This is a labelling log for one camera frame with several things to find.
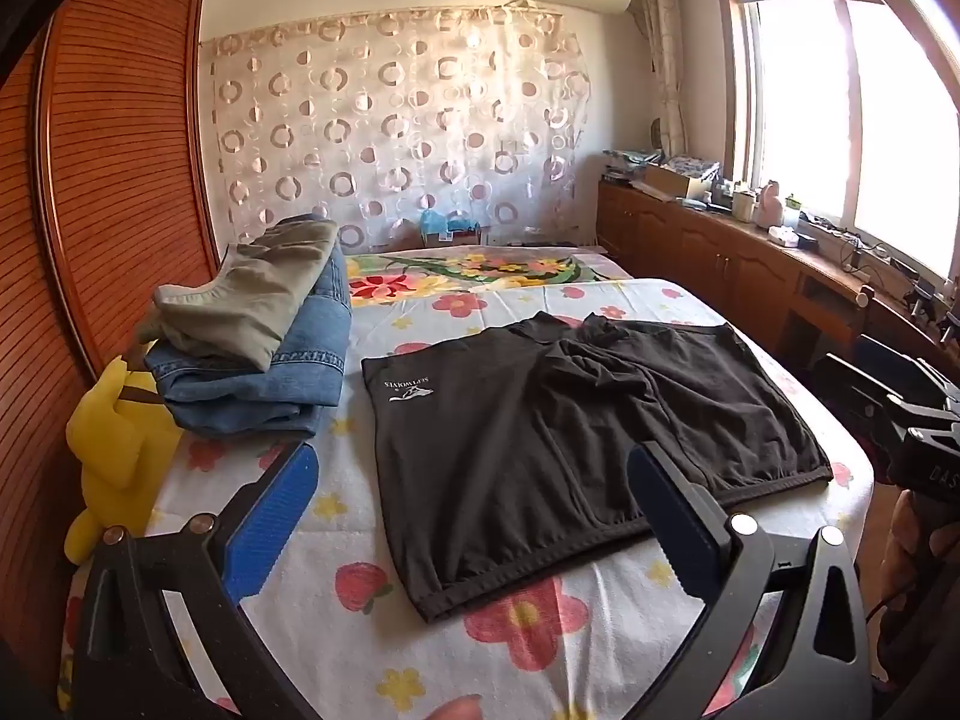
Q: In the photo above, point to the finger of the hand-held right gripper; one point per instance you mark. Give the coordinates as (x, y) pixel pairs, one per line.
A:
(870, 375)
(911, 416)

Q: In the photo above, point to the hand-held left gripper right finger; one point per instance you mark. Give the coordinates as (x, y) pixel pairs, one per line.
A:
(667, 517)

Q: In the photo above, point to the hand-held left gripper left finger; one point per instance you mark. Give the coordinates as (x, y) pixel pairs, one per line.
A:
(270, 517)

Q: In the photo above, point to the black pants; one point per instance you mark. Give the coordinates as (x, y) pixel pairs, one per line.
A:
(525, 465)

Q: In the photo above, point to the folded olive pants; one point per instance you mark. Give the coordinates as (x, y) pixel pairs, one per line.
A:
(247, 300)

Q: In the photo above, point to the person's left hand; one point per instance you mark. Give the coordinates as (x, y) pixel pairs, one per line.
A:
(454, 709)

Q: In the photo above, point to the strawberry flower bed sheet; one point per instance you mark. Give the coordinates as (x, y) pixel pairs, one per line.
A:
(360, 540)

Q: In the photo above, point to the dark red cloth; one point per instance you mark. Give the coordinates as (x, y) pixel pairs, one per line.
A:
(919, 577)

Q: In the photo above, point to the folded blue jeans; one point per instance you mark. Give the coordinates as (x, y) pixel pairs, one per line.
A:
(300, 382)

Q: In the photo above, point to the white tissue box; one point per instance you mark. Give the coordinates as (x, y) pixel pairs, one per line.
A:
(784, 237)

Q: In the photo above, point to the yellow plush toy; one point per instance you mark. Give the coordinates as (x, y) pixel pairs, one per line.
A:
(112, 450)

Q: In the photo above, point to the long wooden cabinet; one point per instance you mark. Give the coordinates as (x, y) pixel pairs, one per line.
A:
(712, 262)

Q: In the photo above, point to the white pink bottle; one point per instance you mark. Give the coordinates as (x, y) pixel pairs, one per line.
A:
(770, 206)

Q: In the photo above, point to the white jar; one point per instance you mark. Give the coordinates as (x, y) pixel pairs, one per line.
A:
(744, 206)

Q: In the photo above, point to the wooden-framed window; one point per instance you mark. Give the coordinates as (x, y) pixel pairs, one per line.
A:
(862, 112)

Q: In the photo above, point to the open cardboard box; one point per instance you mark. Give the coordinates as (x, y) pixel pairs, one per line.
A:
(671, 180)

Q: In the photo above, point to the yellow flower blanket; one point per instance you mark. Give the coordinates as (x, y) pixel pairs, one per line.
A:
(480, 270)

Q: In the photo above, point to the pile of patterned papers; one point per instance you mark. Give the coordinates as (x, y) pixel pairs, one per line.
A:
(626, 161)

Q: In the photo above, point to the small cardboard box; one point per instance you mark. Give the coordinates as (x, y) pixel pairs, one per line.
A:
(450, 238)

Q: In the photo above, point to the blue plastic bag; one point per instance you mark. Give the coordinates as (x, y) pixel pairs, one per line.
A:
(450, 223)

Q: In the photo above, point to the floral window curtain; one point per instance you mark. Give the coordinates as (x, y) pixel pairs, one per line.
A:
(664, 52)

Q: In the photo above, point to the wooden louvered wardrobe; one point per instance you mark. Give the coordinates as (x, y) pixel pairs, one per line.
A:
(112, 165)

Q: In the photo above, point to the sheer circle-pattern curtain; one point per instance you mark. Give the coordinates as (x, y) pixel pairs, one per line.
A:
(390, 127)

